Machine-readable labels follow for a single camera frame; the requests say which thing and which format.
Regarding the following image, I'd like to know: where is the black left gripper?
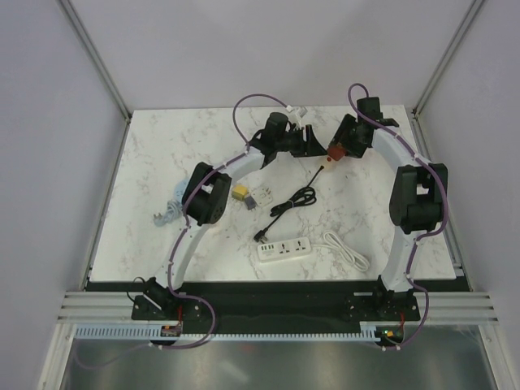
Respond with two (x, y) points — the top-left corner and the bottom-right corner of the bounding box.
(276, 127), (327, 159)

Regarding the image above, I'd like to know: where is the dark red fish cube plug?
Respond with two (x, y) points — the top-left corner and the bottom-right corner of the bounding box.
(327, 144), (347, 162)

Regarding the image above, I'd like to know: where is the cream red power strip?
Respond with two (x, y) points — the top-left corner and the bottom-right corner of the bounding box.
(319, 157), (336, 171)

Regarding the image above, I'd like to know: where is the white plug adapter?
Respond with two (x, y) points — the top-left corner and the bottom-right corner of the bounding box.
(251, 187), (273, 208)

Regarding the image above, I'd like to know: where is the yellow cube charger plug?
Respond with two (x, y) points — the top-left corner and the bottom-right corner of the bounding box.
(231, 184), (249, 202)

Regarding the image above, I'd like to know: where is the grey cube charger plug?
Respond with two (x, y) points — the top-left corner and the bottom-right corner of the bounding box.
(244, 197), (257, 210)

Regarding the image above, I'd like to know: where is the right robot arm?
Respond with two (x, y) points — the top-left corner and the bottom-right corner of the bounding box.
(327, 95), (448, 320)

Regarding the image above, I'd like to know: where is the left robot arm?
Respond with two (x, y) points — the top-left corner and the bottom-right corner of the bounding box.
(132, 112), (327, 319)

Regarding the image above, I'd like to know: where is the light blue round socket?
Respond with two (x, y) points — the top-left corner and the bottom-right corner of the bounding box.
(174, 179), (189, 203)

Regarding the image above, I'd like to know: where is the white USB power strip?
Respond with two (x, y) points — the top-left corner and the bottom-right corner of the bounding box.
(257, 237), (312, 263)

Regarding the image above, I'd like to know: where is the black coiled power cable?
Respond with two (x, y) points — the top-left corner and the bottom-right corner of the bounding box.
(253, 166), (326, 243)

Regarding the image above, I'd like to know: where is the white coiled power cable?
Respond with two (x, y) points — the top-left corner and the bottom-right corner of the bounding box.
(310, 230), (371, 272)

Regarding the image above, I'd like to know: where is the light blue coiled cable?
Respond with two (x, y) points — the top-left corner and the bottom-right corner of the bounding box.
(153, 201), (183, 227)

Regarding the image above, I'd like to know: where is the white cable duct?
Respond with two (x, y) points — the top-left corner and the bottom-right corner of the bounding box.
(75, 324), (403, 341)

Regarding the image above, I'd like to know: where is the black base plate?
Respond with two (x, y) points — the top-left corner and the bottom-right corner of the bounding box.
(132, 281), (420, 334)

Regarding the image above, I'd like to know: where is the aluminium frame rail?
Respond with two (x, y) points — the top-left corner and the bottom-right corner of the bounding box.
(58, 292), (133, 324)

